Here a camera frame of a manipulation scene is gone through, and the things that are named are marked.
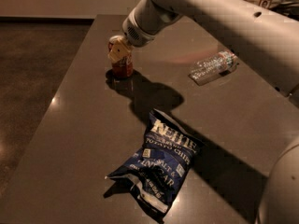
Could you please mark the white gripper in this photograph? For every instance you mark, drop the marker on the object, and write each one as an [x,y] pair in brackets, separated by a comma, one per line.
[136,34]

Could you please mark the red coke can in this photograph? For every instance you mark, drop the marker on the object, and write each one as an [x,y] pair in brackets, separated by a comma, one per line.
[124,68]

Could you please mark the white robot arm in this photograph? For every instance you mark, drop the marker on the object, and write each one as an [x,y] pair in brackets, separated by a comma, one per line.
[265,40]

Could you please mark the clear plastic water bottle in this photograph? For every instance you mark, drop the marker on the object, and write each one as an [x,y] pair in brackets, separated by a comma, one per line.
[214,67]

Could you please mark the blue Kettle chips bag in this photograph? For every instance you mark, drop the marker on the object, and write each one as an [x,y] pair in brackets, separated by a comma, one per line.
[156,172]

